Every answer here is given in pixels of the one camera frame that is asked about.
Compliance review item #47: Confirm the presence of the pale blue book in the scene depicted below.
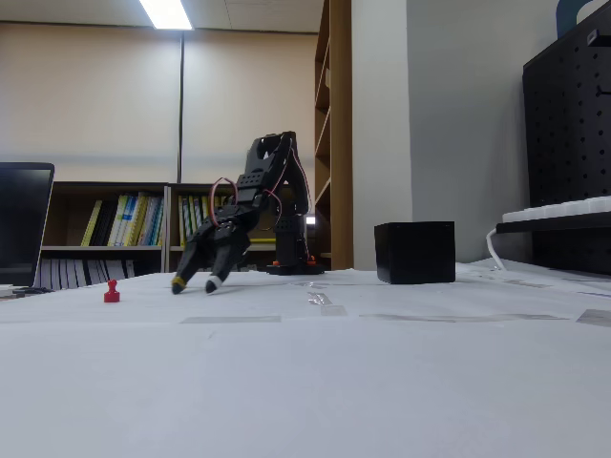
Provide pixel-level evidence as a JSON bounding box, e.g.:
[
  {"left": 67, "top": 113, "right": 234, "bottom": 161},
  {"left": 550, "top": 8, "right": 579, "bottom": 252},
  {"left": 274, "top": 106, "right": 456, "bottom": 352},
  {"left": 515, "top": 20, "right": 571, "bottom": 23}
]
[{"left": 140, "top": 195, "right": 166, "bottom": 248}]

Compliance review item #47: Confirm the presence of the thin yellow book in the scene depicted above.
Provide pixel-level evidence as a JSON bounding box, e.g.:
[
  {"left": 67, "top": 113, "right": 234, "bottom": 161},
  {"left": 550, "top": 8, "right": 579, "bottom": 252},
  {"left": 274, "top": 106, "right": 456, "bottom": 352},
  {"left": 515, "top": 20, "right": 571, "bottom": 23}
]
[{"left": 79, "top": 199, "right": 104, "bottom": 248}]

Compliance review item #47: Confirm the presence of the black pegboard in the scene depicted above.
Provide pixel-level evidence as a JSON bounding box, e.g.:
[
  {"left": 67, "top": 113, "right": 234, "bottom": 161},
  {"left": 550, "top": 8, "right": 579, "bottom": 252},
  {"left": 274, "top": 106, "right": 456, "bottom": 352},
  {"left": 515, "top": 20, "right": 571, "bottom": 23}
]
[{"left": 521, "top": 2, "right": 611, "bottom": 277}]

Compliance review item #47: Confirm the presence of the white yellow book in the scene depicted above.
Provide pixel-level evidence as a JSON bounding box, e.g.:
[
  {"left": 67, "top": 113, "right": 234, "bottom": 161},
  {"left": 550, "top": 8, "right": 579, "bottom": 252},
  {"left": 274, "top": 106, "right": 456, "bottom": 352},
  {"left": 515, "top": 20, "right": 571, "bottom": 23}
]
[{"left": 107, "top": 194, "right": 133, "bottom": 248}]

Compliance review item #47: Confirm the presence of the tall wooden bookshelf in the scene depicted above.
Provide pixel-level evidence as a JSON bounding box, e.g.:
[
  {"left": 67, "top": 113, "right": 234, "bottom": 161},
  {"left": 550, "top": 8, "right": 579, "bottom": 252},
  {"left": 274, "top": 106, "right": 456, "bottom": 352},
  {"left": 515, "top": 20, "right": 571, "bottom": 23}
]
[{"left": 313, "top": 0, "right": 354, "bottom": 272}]

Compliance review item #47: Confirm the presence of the black box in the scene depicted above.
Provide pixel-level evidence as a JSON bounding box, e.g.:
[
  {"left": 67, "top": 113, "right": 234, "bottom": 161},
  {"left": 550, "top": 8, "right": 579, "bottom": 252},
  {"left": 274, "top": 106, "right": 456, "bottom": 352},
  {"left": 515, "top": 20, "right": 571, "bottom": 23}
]
[{"left": 373, "top": 220, "right": 457, "bottom": 286}]

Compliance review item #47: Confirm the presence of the white paper table cover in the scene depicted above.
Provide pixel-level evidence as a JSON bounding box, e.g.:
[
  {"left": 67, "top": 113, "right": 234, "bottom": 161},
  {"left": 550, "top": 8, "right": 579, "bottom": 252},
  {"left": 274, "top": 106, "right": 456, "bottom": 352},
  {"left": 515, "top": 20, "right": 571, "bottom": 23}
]
[{"left": 0, "top": 260, "right": 611, "bottom": 458}]

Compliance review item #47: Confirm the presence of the thin black wall pole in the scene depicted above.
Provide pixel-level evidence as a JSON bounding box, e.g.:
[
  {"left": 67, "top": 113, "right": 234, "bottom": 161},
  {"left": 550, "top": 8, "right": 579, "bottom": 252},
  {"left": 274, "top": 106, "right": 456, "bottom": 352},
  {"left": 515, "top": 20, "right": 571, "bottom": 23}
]
[{"left": 178, "top": 29, "right": 187, "bottom": 185}]

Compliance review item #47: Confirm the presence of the blue rounded object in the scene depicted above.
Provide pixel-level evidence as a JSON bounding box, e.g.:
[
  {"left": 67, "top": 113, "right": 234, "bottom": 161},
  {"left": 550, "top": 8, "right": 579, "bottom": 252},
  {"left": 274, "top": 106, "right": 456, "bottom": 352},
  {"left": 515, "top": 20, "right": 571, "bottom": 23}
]
[{"left": 556, "top": 0, "right": 598, "bottom": 40}]

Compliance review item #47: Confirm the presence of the red servo cable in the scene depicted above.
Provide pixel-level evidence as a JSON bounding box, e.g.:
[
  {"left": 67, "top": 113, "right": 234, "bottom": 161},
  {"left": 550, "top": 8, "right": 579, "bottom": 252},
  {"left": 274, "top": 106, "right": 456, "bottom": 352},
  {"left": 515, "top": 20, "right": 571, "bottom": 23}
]
[{"left": 209, "top": 177, "right": 239, "bottom": 228}]

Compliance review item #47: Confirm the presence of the black shelf ledge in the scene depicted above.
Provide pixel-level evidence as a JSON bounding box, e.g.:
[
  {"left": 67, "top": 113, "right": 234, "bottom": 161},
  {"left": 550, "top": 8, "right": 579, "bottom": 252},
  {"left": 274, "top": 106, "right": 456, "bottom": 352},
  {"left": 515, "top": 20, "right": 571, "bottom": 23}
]
[{"left": 495, "top": 217, "right": 611, "bottom": 236}]

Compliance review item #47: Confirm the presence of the green white binder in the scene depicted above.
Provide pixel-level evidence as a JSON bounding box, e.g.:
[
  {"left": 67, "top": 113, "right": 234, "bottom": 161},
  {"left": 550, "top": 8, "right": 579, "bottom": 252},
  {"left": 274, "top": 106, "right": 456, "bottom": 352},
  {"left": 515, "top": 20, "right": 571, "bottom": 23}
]
[{"left": 187, "top": 194, "right": 206, "bottom": 238}]

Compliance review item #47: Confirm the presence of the ceiling light panel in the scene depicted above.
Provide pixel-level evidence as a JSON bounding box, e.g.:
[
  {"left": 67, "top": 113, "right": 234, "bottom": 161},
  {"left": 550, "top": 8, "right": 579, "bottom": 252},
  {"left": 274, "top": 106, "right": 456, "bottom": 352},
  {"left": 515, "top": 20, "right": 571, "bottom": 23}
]
[{"left": 137, "top": 0, "right": 196, "bottom": 32}]

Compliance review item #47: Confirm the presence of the black book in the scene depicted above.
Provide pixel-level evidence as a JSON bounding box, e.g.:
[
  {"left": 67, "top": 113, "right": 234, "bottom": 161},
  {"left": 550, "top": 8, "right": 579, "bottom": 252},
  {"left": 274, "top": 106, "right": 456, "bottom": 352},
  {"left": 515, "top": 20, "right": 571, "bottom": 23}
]
[{"left": 89, "top": 199, "right": 119, "bottom": 248}]

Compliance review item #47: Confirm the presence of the low wooden bookshelf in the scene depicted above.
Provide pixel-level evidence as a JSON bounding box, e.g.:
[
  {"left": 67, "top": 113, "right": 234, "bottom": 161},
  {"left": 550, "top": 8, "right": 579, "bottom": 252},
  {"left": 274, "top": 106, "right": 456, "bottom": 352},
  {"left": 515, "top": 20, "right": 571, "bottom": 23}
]
[
  {"left": 164, "top": 182, "right": 295, "bottom": 274},
  {"left": 39, "top": 179, "right": 172, "bottom": 291}
]

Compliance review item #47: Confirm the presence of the white binders row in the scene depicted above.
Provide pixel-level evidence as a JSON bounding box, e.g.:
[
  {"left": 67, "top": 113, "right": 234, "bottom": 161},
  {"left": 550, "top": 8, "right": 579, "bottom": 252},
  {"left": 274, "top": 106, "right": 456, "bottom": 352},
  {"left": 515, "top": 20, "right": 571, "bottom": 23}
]
[{"left": 39, "top": 258, "right": 137, "bottom": 291}]

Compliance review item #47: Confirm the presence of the laptop screen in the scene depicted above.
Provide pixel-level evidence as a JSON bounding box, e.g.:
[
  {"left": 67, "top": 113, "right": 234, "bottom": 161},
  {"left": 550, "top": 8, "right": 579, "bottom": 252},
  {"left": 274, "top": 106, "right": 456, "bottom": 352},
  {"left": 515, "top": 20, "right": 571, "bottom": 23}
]
[{"left": 0, "top": 161, "right": 56, "bottom": 289}]

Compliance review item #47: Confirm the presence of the white power strip cable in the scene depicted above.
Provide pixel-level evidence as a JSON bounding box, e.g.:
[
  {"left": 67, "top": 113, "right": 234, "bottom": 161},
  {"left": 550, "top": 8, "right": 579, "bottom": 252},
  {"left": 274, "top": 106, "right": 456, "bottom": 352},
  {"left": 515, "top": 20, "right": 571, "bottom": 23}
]
[{"left": 485, "top": 226, "right": 508, "bottom": 272}]

